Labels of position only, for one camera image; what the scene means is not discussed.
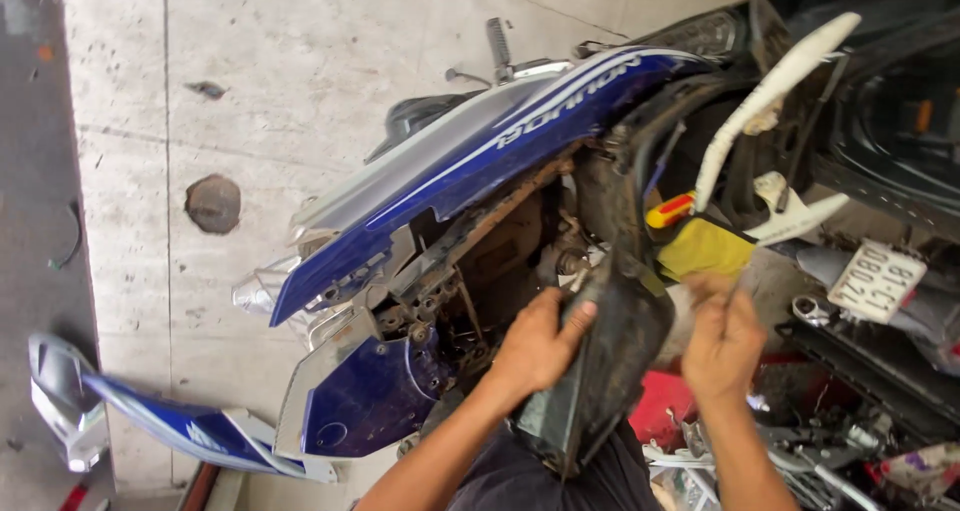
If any person's left hand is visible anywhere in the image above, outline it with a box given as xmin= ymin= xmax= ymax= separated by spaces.
xmin=486 ymin=286 xmax=600 ymax=401

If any person's right hand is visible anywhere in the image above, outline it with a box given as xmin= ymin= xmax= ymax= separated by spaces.
xmin=679 ymin=271 xmax=768 ymax=411

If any black plastic fender panel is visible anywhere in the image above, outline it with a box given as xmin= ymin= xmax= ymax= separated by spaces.
xmin=511 ymin=247 xmax=678 ymax=480

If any yellow cloth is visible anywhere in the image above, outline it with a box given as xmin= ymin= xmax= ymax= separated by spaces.
xmin=655 ymin=217 xmax=759 ymax=284

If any red plastic tray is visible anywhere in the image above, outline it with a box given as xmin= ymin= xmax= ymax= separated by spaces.
xmin=628 ymin=352 xmax=815 ymax=453

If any white licence plate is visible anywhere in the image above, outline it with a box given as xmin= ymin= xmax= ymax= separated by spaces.
xmin=826 ymin=238 xmax=929 ymax=326

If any black plastic crate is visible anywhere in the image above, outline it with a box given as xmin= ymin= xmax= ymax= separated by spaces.
xmin=776 ymin=314 xmax=960 ymax=444

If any heap of metal tools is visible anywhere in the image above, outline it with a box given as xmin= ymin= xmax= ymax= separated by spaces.
xmin=643 ymin=409 xmax=960 ymax=511

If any person's dark clothing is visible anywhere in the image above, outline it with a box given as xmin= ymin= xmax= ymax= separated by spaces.
xmin=448 ymin=419 xmax=664 ymax=511

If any motorcycle tail light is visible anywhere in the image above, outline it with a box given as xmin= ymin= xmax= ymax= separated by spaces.
xmin=654 ymin=8 xmax=745 ymax=60

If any black motorcycle seat bucket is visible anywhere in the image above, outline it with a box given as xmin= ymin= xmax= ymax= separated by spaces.
xmin=738 ymin=0 xmax=960 ymax=243

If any blue white motorcycle side fairing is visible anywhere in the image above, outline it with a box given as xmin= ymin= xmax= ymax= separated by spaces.
xmin=268 ymin=46 xmax=715 ymax=329

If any black motorcycle footpeg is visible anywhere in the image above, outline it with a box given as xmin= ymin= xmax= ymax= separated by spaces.
xmin=485 ymin=17 xmax=516 ymax=86

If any black motorcycle engine cover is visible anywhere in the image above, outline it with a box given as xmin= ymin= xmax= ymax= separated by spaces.
xmin=363 ymin=89 xmax=487 ymax=165

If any blue motorcycle lower side panel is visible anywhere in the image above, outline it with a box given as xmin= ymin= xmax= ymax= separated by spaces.
xmin=273 ymin=323 xmax=454 ymax=461

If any clear turn signal lens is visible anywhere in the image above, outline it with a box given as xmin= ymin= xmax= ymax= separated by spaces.
xmin=231 ymin=254 xmax=303 ymax=318

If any wooden plank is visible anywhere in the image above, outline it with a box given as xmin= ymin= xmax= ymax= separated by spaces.
xmin=175 ymin=461 xmax=249 ymax=511

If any detached blue silver fairing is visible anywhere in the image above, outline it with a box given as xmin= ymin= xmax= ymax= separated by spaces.
xmin=28 ymin=333 xmax=340 ymax=485

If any yellow red screwdriver handle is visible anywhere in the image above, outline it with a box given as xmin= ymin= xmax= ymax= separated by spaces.
xmin=645 ymin=191 xmax=698 ymax=231

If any silver ring wrench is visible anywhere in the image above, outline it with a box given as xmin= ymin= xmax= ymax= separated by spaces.
xmin=790 ymin=294 xmax=832 ymax=329

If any white plastic bracket piece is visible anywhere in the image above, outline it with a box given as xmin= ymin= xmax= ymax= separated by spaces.
xmin=742 ymin=170 xmax=853 ymax=248

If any white motorcycle grab rail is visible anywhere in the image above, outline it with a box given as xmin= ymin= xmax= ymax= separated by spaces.
xmin=693 ymin=11 xmax=864 ymax=213

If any rusty motorcycle frame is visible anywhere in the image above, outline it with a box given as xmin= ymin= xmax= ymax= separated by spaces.
xmin=375 ymin=151 xmax=601 ymax=377

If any curved wire piece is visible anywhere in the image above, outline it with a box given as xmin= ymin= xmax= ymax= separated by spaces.
xmin=48 ymin=199 xmax=84 ymax=272

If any red handled tool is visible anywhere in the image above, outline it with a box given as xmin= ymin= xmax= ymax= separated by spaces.
xmin=58 ymin=481 xmax=93 ymax=511

